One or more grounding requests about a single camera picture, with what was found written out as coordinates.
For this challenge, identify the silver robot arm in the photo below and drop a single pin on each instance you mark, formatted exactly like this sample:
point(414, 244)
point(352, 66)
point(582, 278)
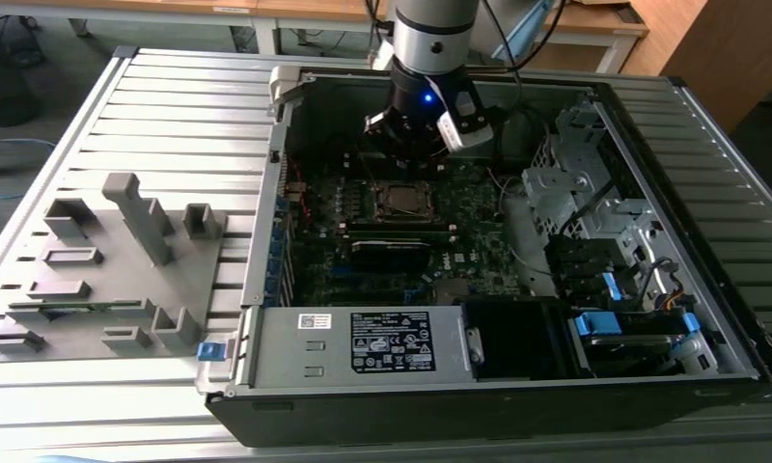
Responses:
point(431, 34)

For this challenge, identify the CPU socket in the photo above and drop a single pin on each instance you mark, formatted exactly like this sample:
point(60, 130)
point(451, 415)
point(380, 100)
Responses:
point(379, 214)

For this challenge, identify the green motherboard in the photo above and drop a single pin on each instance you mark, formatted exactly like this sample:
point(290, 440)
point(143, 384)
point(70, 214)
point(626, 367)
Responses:
point(483, 251)

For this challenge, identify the silver metal drive cage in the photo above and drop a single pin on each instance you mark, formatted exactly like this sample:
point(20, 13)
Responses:
point(586, 159)

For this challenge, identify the grey chipset heatsink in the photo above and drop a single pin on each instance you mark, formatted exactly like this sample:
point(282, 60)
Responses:
point(454, 291)

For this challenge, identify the black disk bay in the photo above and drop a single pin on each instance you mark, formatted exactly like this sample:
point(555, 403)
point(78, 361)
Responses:
point(579, 260)

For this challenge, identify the blue disk carrier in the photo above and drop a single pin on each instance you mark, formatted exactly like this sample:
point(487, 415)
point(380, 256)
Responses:
point(690, 322)
point(610, 285)
point(595, 325)

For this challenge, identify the black plastic fan shroud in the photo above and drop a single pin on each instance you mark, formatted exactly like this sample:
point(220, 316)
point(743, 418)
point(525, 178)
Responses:
point(515, 337)

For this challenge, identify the grey power supply unit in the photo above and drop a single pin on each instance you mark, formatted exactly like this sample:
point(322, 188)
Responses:
point(283, 347)

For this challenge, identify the blue case latch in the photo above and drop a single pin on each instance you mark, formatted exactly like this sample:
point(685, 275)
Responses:
point(210, 352)

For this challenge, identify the wooden cabinet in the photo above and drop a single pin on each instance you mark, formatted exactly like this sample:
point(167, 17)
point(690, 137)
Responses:
point(734, 58)

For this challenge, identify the grey plastic parts rack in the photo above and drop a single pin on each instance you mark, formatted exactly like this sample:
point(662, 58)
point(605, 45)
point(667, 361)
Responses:
point(122, 289)

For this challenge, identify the black hard disk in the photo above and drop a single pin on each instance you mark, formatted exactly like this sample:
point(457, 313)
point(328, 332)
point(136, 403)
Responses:
point(625, 354)

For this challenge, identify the black and grey PC case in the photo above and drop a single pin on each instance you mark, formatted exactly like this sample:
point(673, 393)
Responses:
point(425, 424)

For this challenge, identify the green RAM stick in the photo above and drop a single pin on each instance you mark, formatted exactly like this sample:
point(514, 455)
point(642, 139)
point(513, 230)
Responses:
point(71, 313)

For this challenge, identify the black mesh waste bin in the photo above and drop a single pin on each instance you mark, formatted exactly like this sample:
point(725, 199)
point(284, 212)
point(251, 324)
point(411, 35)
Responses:
point(12, 43)

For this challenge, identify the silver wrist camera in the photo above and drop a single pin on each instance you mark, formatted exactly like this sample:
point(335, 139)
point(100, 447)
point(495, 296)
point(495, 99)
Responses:
point(467, 140)

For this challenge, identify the grey metal bracket with screw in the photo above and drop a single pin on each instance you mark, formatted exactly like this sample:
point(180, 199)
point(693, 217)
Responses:
point(547, 183)

